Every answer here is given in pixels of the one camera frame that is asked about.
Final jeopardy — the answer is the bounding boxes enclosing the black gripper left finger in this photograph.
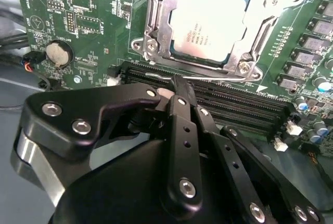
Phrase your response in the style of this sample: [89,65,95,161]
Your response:
[10,75,203,212]

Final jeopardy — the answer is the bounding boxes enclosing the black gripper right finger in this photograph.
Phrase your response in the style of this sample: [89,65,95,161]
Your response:
[181,78,326,224]

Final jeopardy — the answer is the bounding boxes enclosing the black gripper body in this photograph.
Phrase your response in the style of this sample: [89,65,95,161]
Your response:
[51,140,246,224]

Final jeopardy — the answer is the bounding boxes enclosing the metal locking lever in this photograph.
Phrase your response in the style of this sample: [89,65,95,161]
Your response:
[145,72,248,83]

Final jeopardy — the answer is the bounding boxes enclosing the silver CPU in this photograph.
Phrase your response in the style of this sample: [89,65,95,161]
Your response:
[168,0,254,65]

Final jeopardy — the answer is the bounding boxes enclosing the metal socket cover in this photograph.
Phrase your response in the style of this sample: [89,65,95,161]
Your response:
[145,0,283,75]

